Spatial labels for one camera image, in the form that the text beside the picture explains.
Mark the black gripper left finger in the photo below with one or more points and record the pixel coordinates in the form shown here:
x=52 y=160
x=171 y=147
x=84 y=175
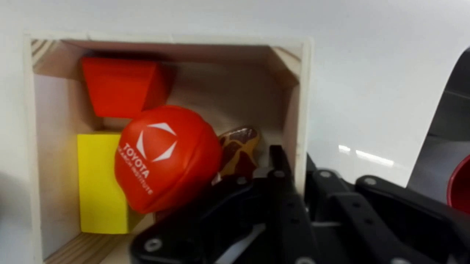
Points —
x=265 y=225

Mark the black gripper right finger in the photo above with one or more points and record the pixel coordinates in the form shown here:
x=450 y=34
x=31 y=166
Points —
x=383 y=225

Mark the light wooden box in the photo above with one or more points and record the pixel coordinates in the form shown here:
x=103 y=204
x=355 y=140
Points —
x=54 y=162

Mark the small brown patterned toy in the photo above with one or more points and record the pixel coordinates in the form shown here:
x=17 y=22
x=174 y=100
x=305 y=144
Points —
x=242 y=149

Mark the stainless steel sink basin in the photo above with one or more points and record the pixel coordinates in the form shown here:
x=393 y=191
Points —
x=441 y=132

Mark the red printed foam ball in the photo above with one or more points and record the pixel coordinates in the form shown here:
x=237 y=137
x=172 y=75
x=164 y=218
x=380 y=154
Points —
x=167 y=156

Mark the yellow foam block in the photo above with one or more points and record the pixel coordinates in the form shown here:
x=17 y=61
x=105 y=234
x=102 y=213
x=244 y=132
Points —
x=101 y=196

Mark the orange-red foam block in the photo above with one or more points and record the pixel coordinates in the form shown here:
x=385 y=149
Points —
x=123 y=86

